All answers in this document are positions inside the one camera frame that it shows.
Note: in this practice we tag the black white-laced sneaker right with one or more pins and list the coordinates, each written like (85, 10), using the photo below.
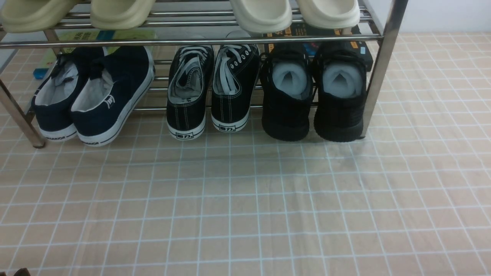
(235, 76)

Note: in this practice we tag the black white-laced sneaker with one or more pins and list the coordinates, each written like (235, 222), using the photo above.
(235, 76)
(190, 76)

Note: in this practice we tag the black knit sneaker left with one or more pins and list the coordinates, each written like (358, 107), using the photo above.
(287, 85)

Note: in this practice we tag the black knit sneaker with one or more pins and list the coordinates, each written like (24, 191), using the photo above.
(287, 85)
(340, 74)

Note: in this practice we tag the black white-laced sneaker left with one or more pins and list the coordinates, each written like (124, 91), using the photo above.
(190, 76)

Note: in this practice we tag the black knit sneaker right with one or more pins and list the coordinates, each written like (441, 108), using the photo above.
(340, 74)

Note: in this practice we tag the cream foam slipper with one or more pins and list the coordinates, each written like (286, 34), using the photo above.
(262, 16)
(330, 14)

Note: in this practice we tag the navy canvas shoe white sole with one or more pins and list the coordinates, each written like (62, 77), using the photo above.
(116, 83)

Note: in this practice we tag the cream foam slipper far right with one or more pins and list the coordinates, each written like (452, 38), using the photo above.
(330, 14)

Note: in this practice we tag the olive foam slipper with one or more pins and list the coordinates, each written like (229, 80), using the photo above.
(28, 16)
(119, 14)

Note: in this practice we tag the olive foam slipper far left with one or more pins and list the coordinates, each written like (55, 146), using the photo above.
(28, 16)

